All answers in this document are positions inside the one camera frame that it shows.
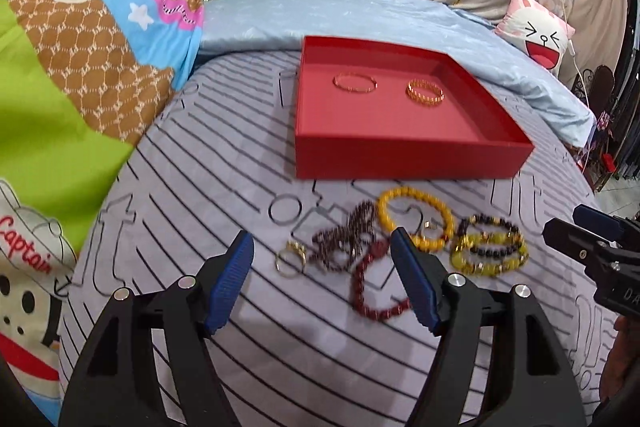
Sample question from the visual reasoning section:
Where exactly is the orange yellow bead bracelet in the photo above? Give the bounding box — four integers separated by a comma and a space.
375, 185, 456, 254

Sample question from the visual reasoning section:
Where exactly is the dark red bead bracelet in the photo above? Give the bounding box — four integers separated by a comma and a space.
349, 237, 412, 323

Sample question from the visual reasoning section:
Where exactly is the yellow stone gold bracelet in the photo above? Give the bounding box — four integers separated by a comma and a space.
449, 230, 531, 279

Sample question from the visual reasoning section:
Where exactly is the black and gold bead bracelet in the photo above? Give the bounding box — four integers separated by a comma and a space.
453, 212, 524, 260

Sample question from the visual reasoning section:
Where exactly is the dark garnet bead strand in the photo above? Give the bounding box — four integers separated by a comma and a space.
311, 200, 375, 273

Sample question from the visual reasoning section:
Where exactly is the person's right hand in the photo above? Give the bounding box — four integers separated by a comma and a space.
599, 315, 640, 401

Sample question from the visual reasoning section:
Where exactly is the grey striped bedsheet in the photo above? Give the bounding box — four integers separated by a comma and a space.
56, 48, 622, 427

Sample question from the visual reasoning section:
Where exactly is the red shallow cardboard tray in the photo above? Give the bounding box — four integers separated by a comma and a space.
294, 36, 534, 180

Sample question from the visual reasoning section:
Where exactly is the thin gold bangle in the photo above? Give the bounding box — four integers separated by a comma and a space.
332, 72, 378, 94

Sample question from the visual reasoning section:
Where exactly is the pink cartoon face cushion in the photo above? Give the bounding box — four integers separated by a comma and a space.
494, 0, 575, 76

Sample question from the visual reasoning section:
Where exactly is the light blue blanket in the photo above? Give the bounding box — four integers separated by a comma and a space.
198, 0, 596, 147

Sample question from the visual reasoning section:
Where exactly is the cartoon monkey quilt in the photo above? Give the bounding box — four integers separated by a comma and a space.
1, 0, 203, 426

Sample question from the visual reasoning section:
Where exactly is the wide gold chain bangle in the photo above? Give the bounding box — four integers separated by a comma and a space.
406, 79, 445, 106

